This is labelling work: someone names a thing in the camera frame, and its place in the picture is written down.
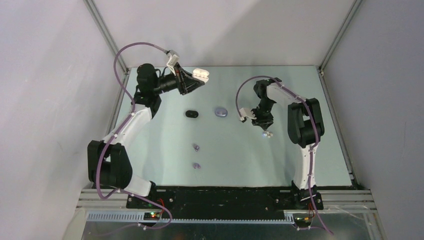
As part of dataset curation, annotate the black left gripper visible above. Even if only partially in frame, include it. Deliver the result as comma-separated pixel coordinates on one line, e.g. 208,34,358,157
152,62,204,96

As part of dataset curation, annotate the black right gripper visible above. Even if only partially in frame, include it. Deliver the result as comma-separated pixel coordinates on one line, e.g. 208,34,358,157
248,97,275,131

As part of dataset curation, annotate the white earbud charging case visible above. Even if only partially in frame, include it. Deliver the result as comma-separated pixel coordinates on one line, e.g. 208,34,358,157
192,68,210,83

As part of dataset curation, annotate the black earbud charging case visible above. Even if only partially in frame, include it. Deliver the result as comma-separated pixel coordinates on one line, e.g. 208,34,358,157
184,110,199,119

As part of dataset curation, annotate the purple earbud charging case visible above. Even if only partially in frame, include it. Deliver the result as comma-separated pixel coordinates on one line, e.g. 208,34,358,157
214,107,228,118

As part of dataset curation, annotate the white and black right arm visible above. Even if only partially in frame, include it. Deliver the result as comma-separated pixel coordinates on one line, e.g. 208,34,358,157
250,79,325,209

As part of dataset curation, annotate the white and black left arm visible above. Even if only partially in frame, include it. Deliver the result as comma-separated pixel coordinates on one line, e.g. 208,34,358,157
87,63,210,208

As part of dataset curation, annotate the purple earbud far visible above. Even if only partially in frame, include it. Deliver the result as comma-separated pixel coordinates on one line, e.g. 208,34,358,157
193,144,200,152

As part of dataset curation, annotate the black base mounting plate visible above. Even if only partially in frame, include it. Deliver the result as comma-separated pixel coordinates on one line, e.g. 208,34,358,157
126,186,324,221

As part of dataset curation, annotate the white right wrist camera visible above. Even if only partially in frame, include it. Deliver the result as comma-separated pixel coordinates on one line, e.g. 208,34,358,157
238,107,257,123

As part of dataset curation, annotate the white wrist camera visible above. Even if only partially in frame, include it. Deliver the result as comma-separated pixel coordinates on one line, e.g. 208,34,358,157
166,50,180,75
238,107,257,123

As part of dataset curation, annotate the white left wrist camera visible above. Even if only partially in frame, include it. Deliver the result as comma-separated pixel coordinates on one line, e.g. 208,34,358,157
166,50,180,75

